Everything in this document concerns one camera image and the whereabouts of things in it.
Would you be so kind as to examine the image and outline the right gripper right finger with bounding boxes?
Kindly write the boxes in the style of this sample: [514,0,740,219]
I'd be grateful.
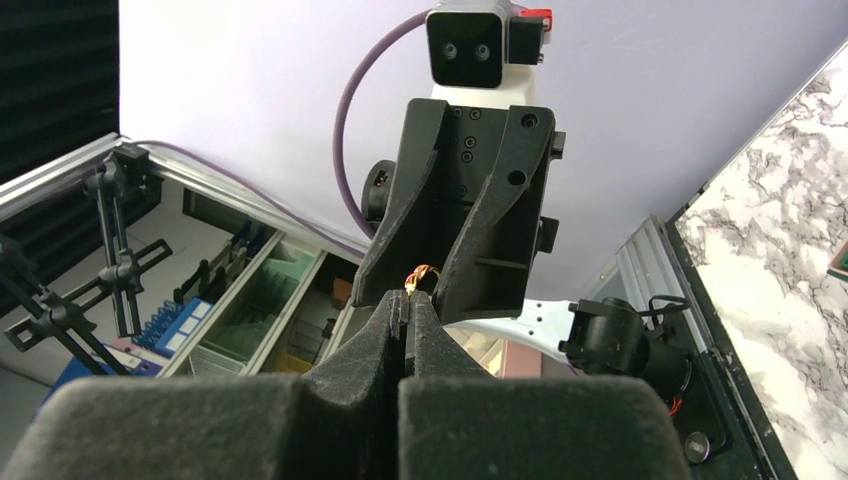
[398,291,690,479]

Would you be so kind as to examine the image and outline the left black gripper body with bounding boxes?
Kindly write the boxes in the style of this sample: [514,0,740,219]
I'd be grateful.
[360,97,566,266]

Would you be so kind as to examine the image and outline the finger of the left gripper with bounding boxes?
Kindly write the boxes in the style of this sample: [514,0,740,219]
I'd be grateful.
[351,148,442,309]
[432,109,554,324]

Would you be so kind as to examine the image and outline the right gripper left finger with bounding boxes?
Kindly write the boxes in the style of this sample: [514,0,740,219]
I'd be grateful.
[2,290,410,479]

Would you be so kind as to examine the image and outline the green jewelry box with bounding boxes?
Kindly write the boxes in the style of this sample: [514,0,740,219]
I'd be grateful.
[826,241,848,283]

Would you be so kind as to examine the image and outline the storage drawer bins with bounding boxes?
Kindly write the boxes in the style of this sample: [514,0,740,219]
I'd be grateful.
[46,218,372,379]

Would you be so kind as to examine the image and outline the black tripod stand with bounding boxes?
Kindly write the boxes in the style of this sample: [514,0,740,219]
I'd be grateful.
[0,142,175,379]

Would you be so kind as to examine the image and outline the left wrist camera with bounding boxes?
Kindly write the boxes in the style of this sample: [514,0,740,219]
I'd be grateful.
[424,1,554,90]

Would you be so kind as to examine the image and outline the aluminium frame rail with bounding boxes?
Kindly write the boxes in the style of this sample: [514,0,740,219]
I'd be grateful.
[1,133,687,303]

